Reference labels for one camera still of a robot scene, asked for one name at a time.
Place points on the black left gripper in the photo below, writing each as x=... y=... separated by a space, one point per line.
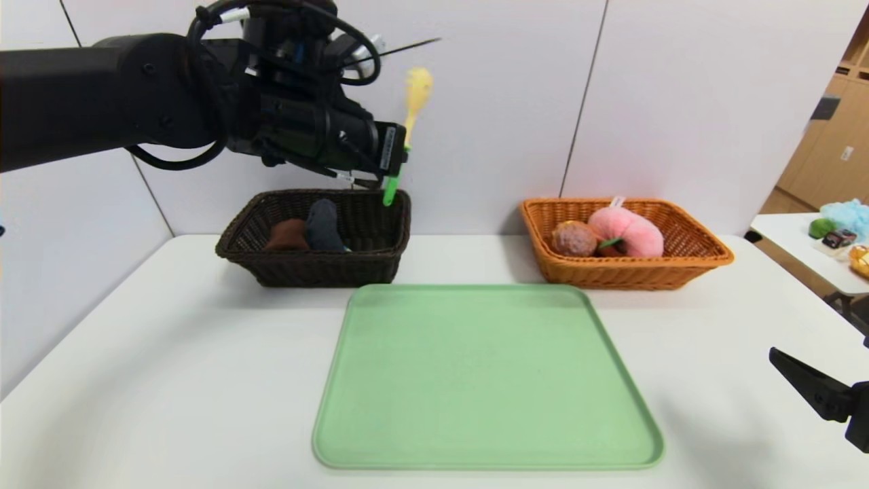
x=392 y=149

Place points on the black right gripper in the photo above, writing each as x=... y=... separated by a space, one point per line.
x=857 y=411

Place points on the dark grey towel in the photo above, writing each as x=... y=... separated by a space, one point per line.
x=324 y=227

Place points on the brown towel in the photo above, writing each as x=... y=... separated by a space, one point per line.
x=288 y=236

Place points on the toy cream puff bread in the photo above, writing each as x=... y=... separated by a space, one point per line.
x=574 y=239

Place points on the pink plush peach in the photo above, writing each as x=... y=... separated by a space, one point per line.
x=638 y=234

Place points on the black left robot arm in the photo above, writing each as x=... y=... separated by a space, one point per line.
x=102 y=95

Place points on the small yellow wicker basket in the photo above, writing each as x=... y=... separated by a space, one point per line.
x=861 y=261

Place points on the dark brown wicker basket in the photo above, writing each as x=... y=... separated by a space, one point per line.
x=319 y=272

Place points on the orange wicker basket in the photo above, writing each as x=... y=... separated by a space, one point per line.
x=611 y=275

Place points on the small white tray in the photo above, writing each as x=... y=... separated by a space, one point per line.
x=825 y=250

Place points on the white side table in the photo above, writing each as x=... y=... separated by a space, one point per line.
x=794 y=251

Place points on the small black box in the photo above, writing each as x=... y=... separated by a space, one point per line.
x=838 y=239

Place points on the green round fruit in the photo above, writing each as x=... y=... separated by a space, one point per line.
x=819 y=229

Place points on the light blue bath pouf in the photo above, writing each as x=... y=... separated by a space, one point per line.
x=848 y=216

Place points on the light wooden cabinet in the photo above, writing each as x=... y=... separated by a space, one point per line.
x=828 y=156

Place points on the small white cabinet label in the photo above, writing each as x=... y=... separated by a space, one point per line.
x=846 y=155

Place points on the light green plastic tray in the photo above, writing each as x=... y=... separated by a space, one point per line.
x=489 y=380

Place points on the small dark grey panel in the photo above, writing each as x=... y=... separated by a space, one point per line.
x=823 y=109

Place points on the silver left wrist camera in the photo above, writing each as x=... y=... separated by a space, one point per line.
x=366 y=51

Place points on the black table corner bracket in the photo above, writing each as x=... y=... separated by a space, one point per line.
x=751 y=238

